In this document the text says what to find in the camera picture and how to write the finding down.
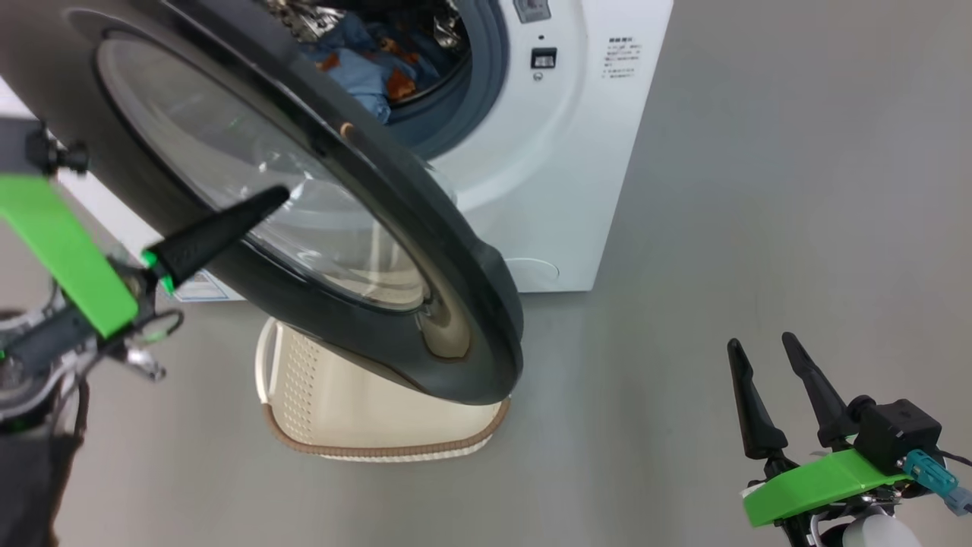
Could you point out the small printed text label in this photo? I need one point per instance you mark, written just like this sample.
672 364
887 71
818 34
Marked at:
623 58

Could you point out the blue bear-print pants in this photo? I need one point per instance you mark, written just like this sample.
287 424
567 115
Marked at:
357 76

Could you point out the blue energy label sticker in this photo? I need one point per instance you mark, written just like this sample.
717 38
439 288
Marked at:
199 289

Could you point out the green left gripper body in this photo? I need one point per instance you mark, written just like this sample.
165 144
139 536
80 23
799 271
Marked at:
61 243

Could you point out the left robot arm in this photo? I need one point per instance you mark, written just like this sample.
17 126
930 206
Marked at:
23 486

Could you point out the cream perforated laundry basket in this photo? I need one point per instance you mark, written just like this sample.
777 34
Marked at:
342 410

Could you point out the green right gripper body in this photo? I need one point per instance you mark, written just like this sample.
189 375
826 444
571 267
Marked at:
812 486

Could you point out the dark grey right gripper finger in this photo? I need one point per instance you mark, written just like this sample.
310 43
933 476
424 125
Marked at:
755 425
824 403

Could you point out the grey warning sticker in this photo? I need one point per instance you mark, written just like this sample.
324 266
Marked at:
531 9

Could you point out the blue bear-print shirt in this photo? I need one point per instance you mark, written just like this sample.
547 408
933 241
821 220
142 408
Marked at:
364 34

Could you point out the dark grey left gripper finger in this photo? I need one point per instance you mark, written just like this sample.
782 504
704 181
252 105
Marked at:
213 235

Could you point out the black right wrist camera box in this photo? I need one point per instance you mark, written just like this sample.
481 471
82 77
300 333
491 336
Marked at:
896 437

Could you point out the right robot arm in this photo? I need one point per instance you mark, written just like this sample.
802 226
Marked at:
873 532

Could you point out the white front-load washing machine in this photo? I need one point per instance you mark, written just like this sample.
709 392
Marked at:
562 175

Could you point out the black round glass washer door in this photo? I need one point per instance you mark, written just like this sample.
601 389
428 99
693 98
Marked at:
425 251

